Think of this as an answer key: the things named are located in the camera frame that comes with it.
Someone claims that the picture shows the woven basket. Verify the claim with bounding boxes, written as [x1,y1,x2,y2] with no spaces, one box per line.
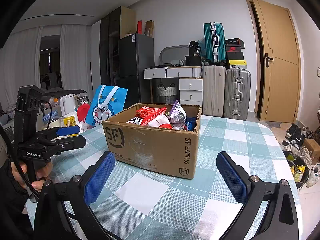
[156,83,179,105]

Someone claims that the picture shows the black bag white label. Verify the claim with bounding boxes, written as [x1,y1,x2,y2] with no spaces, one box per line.
[188,40,202,57]

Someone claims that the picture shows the dark tall cabinet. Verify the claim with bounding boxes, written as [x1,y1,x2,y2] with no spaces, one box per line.
[99,6,137,94]

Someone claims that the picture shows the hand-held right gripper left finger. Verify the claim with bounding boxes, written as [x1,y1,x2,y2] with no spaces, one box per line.
[33,152,116,240]

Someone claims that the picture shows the person's left hand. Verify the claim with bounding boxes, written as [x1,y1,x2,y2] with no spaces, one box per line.
[11,161,53,192]

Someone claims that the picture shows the black cable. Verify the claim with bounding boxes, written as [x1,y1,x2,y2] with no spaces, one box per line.
[0,99,53,201]

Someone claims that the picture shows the white curtain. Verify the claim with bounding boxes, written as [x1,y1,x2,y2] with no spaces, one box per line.
[0,27,41,112]
[60,24,92,91]

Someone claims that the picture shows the black storage box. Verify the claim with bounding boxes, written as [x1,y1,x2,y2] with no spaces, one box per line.
[184,55,202,67]

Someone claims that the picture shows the red orange snack bag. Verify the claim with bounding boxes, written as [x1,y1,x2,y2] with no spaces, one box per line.
[136,106,167,120]

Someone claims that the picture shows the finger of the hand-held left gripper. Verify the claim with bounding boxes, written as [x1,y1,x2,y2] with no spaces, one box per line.
[41,126,81,141]
[52,135,87,156]

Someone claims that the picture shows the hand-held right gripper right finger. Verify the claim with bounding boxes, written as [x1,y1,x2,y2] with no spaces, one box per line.
[216,151,301,240]

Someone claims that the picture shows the teal suitcase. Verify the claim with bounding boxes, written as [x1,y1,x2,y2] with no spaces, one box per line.
[203,22,227,65]

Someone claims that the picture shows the wooden door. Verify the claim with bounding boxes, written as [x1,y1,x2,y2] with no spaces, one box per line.
[246,0,302,124]

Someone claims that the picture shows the person's left forearm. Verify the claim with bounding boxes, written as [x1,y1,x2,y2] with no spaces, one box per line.
[0,159,28,215]

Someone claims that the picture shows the white drawer desk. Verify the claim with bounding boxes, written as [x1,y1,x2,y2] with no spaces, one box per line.
[143,66,204,106]

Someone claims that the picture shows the dark grey fridge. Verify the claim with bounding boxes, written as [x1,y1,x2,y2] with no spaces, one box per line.
[118,33,156,103]

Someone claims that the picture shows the red white snack bag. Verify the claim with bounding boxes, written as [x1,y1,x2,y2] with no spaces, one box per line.
[142,114,173,130]

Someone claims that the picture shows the white kettle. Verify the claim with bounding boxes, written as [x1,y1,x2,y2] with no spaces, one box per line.
[59,94,76,116]

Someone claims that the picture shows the pile of sneakers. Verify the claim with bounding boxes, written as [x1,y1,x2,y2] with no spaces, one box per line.
[281,122,320,188]

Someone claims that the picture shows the small cardboard box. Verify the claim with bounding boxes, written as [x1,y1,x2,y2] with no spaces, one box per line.
[302,138,320,156]

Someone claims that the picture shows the blue cartoon tote bag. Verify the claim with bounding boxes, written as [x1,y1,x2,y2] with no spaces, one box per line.
[86,85,128,127]

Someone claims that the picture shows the white mug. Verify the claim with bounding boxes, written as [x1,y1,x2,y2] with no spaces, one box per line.
[62,112,80,128]

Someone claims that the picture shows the silver suitcase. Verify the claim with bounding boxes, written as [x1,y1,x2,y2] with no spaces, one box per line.
[223,68,252,121]

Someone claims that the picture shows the brown paper bag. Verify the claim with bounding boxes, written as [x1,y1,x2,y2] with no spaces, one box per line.
[145,20,155,37]

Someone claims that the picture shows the checked tablecloth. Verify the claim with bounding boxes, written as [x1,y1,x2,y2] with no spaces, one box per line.
[25,115,301,240]

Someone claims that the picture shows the red plush toy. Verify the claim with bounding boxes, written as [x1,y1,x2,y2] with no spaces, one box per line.
[77,99,91,123]

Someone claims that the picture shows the black red shoe box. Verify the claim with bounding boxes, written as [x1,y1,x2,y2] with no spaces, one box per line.
[225,38,245,47]

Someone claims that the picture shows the shiny purple snack bag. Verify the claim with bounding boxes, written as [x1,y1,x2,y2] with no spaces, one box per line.
[167,99,187,131]

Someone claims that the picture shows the grey oval tray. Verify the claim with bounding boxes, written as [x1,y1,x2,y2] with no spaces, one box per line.
[159,44,191,66]

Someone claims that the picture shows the beige suitcase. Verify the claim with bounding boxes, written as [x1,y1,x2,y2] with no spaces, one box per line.
[202,65,226,117]

